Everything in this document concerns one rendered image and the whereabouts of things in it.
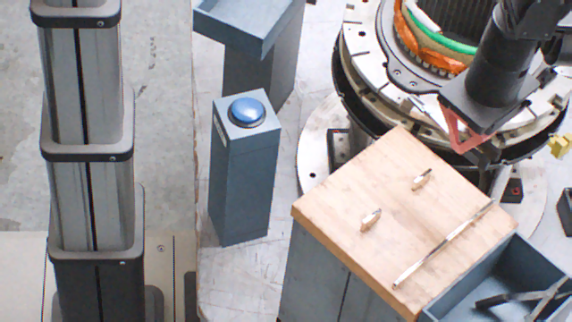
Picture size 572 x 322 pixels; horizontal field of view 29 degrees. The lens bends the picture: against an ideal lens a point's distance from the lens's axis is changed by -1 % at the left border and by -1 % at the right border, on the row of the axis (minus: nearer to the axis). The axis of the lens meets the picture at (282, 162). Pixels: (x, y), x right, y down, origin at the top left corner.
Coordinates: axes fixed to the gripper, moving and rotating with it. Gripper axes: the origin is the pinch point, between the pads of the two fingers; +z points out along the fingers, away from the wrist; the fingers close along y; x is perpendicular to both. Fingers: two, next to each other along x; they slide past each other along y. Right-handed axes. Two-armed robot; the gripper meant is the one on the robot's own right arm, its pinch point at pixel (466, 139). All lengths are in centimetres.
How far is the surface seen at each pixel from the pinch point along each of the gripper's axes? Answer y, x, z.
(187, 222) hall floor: 28, 65, 121
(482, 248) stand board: -1.3, -8.0, 11.7
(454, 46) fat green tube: 12.9, 11.6, 3.3
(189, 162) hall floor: 40, 77, 121
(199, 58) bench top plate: 12, 53, 43
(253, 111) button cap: -6.2, 25.6, 15.7
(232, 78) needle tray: 7, 41, 34
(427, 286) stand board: -10.2, -7.1, 12.1
